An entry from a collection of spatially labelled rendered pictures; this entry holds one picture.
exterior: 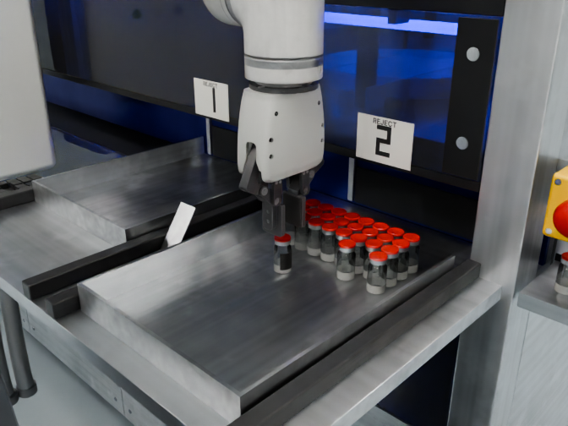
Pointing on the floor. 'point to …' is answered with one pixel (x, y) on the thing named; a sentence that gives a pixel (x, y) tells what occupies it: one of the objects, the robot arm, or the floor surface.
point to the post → (513, 202)
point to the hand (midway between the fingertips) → (283, 213)
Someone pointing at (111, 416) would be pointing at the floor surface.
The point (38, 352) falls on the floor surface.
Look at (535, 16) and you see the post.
